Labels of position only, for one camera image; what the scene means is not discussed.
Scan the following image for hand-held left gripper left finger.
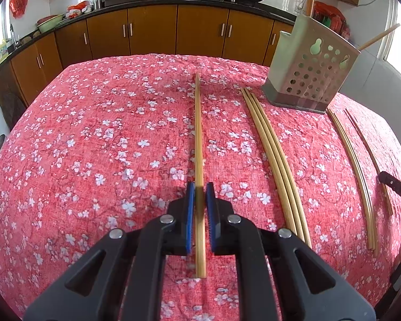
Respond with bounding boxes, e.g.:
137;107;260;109
23;181;196;321

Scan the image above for dark brown chopstick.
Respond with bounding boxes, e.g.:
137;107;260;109
345;109;394;215

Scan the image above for green basin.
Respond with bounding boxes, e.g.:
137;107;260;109
37;14;65;33

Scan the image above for black kitchen countertop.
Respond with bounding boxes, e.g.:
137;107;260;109
0;0;296;71

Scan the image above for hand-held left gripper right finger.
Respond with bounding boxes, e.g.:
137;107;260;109
205;182;378;321

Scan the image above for red plastic bag on bottles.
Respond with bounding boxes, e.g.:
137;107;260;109
312;2;340;19

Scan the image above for large red oil bottle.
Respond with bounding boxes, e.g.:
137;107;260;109
332;15;351;39

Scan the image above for perforated metal chopstick holder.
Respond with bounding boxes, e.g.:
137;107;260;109
261;15;361;113

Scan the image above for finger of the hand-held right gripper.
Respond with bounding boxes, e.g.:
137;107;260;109
378;170;401;208

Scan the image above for wooden base kitchen cabinets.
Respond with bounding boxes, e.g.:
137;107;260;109
0;3;296;108

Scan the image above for red and white bags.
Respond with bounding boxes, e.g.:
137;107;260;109
66;2;92;19

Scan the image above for hanging red plastic bag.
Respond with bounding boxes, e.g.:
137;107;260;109
9;0;30;19

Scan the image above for red floral tablecloth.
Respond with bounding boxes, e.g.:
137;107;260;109
0;53;401;321

